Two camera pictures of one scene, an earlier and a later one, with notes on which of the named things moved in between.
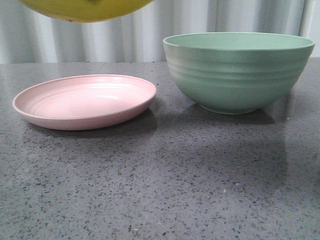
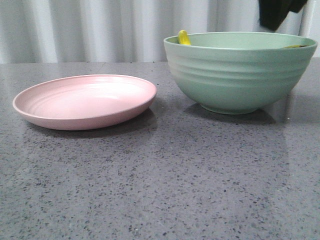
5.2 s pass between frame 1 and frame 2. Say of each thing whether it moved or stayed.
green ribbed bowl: stayed
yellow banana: moved
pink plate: stayed
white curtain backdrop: stayed
